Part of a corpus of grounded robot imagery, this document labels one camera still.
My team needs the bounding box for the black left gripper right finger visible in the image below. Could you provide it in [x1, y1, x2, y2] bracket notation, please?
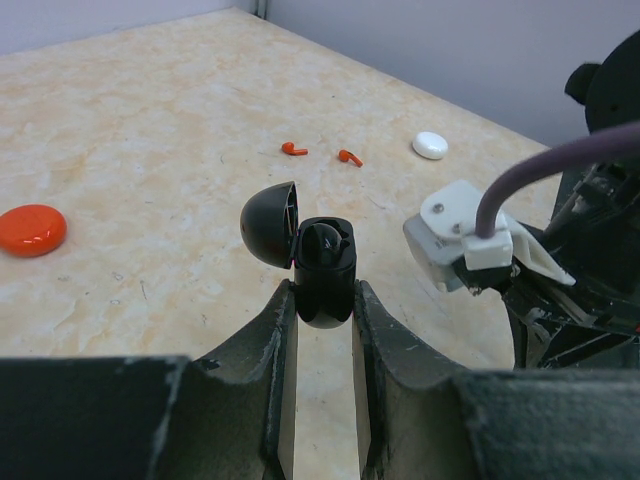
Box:
[352, 281, 639, 479]

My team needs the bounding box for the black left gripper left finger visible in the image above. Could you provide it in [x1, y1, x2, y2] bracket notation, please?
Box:
[1, 281, 297, 479]

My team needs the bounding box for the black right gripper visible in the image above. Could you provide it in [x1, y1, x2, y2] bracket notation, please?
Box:
[502, 164, 639, 370]

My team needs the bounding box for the black round charging case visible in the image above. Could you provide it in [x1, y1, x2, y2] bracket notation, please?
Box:
[240, 181, 357, 329]

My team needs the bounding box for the white round charging case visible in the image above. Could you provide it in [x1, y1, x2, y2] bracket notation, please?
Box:
[412, 131, 449, 160]

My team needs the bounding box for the black earbud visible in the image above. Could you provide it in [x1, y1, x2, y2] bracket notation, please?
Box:
[337, 228, 351, 254]
[299, 222, 341, 268]

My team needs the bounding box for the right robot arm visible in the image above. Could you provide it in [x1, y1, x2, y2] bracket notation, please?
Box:
[476, 35, 639, 369]

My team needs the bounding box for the orange earbud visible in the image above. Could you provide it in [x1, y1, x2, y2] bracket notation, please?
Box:
[281, 142, 308, 156]
[338, 149, 363, 168]

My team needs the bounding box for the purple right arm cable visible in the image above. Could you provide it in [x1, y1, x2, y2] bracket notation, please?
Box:
[474, 119, 640, 239]

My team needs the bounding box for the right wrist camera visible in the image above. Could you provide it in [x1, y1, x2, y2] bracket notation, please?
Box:
[403, 180, 576, 292]

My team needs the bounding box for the aluminium corner post right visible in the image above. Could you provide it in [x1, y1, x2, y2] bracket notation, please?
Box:
[250, 0, 271, 20]

